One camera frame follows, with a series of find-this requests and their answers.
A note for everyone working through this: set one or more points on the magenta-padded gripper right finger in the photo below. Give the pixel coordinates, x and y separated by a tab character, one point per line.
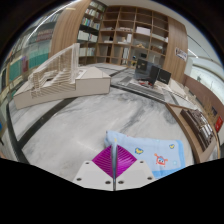
128	168

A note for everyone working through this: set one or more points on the glass-front bookcase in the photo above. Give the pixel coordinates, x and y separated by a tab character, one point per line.
33	56

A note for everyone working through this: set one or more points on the brown model on wooden board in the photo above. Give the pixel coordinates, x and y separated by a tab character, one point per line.
198	125

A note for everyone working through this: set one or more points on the white wall sign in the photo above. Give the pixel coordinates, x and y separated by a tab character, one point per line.
181	54

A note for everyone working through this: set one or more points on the small white building model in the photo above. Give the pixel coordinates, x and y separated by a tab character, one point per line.
178	88

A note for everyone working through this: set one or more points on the black box architectural model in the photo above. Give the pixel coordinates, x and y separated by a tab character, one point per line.
145	70

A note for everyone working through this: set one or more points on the cream white architectural model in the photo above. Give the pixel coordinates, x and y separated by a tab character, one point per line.
93	81

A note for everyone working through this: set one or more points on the light blue cartoon towel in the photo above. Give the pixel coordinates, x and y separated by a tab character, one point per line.
153	146

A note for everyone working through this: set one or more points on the red box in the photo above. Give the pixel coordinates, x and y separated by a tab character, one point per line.
219	124

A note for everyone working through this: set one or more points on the wooden shelf unit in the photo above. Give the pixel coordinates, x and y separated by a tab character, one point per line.
133	33

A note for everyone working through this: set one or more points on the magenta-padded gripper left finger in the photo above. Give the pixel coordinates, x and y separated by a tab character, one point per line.
100	168

